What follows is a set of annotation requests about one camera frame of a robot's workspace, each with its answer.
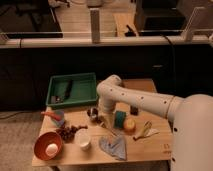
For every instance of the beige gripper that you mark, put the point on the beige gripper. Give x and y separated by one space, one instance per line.
107 120

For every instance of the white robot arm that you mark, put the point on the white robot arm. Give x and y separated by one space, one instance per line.
192 118

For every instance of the red bowl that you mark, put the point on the red bowl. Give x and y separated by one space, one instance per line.
43 141

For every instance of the green sponge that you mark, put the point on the green sponge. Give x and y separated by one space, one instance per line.
119 119

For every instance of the small metal cup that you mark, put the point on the small metal cup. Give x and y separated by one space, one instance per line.
92 113

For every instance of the orange fruit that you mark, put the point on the orange fruit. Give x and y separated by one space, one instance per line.
129 125

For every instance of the blue grey cloth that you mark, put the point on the blue grey cloth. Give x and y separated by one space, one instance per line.
115 147

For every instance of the white cup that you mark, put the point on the white cup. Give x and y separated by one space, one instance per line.
83 139

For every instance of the green plastic tray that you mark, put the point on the green plastic tray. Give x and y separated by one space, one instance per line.
75 89

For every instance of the bunch of dark grapes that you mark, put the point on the bunch of dark grapes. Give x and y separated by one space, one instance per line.
68 133

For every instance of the blue cup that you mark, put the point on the blue cup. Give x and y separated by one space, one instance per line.
61 121

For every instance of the orange carrot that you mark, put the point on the orange carrot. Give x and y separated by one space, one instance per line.
52 115

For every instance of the small object in tray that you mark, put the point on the small object in tray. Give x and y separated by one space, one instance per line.
56 99

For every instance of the white egg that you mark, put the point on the white egg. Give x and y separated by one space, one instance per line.
51 149

